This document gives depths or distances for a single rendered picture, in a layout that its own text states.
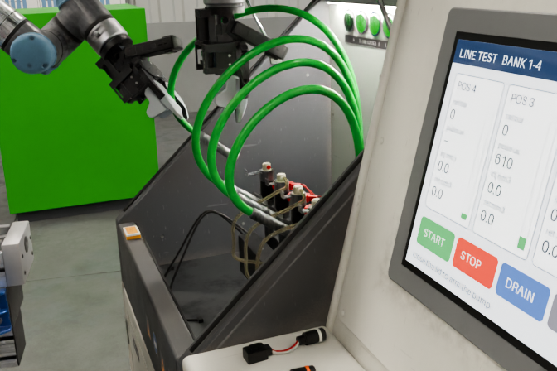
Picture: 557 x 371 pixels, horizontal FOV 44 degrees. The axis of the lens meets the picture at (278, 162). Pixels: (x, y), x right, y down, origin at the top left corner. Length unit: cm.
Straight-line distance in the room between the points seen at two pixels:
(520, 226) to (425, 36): 30
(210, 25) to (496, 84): 61
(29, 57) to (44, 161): 319
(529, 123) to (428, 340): 28
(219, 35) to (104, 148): 333
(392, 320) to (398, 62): 34
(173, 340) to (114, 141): 347
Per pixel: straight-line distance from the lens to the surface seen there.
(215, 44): 121
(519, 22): 76
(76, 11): 147
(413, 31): 92
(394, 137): 92
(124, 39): 143
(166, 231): 164
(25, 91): 443
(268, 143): 165
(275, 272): 99
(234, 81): 124
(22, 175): 454
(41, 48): 134
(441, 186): 81
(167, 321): 116
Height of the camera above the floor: 149
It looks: 16 degrees down
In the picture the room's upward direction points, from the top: 2 degrees counter-clockwise
